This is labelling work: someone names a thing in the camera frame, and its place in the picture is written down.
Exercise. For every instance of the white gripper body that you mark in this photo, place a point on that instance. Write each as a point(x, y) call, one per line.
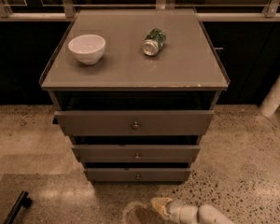
point(176, 209)

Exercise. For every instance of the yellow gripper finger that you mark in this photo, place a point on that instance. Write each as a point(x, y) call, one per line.
point(160, 205)

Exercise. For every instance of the grey bottom drawer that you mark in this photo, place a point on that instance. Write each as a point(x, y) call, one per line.
point(137, 174)

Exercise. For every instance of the grey drawer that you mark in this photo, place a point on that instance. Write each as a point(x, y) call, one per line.
point(135, 153)
point(137, 174)
point(122, 123)

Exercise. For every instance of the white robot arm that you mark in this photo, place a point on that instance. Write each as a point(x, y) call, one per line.
point(236, 179)

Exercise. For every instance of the grey middle drawer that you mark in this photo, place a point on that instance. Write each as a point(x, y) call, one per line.
point(135, 153)

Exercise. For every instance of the grey top drawer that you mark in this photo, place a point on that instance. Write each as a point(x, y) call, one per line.
point(122, 123)

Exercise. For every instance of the grey drawer cabinet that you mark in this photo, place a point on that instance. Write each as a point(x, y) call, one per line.
point(186, 74)

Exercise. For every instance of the black bar on floor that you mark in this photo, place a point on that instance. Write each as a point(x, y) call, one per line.
point(23, 201)

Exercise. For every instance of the green soda can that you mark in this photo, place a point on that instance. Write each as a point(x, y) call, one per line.
point(154, 42)

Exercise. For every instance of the white ceramic bowl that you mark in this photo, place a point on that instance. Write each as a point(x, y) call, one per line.
point(87, 49)

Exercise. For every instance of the metal railing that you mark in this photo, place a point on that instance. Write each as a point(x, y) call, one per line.
point(140, 3)

